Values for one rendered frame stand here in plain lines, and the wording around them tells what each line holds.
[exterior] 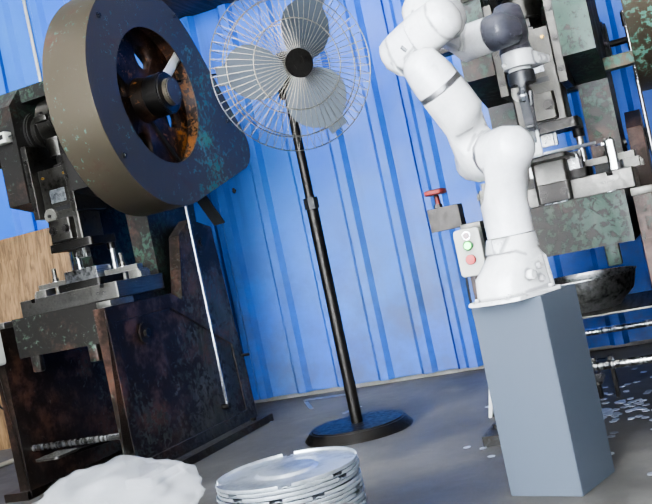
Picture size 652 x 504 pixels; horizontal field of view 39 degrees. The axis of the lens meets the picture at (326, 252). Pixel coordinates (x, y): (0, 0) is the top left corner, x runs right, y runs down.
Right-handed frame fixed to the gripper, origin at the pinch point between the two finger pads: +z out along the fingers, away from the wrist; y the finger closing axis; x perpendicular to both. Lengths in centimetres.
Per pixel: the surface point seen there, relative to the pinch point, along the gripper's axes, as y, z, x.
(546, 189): -15.7, 12.5, -1.3
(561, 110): -24.9, -9.8, 6.5
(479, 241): 1.0, 23.4, -20.3
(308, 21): -43, -63, -72
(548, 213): -9.7, 19.5, -1.4
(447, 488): 35, 82, -34
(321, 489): 100, 62, -39
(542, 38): -24.8, -32.0, 5.4
